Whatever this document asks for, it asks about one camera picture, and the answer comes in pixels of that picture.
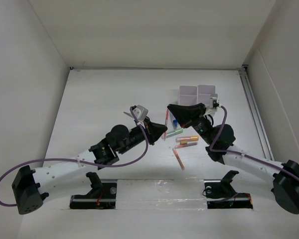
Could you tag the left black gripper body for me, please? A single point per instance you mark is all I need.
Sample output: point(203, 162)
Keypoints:
point(136, 135)

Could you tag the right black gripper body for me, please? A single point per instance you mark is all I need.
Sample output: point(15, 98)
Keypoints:
point(202, 126)

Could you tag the red highlighter pen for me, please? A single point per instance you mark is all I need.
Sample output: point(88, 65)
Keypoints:
point(166, 124)
point(178, 159)

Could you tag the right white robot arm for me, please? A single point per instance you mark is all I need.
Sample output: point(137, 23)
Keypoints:
point(283, 177)

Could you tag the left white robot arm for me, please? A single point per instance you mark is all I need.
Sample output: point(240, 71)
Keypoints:
point(78, 176)

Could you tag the blue capped glue pen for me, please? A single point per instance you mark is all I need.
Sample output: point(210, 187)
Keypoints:
point(174, 123)

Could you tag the orange capped marker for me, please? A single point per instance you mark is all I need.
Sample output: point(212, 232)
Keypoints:
point(187, 138)

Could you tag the green highlighter marker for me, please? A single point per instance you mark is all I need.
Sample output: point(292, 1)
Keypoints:
point(172, 133)

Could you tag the left white compartment container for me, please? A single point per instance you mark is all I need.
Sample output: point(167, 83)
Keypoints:
point(187, 95)

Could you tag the white compartment container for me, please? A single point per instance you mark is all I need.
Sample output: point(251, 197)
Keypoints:
point(205, 93)
point(187, 95)

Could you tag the yellow capped pink marker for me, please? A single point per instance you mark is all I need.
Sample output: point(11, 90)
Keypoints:
point(184, 144)

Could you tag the right white compartment container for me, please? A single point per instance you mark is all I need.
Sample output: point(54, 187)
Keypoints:
point(205, 93)

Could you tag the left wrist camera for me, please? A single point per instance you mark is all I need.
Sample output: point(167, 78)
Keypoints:
point(138, 112)

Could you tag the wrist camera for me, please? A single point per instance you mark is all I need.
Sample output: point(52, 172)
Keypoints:
point(213, 103)
point(138, 112)

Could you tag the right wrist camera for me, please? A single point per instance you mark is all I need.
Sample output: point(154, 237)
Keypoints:
point(213, 103)

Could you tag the aluminium side rail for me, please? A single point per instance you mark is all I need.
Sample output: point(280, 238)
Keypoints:
point(260, 129)

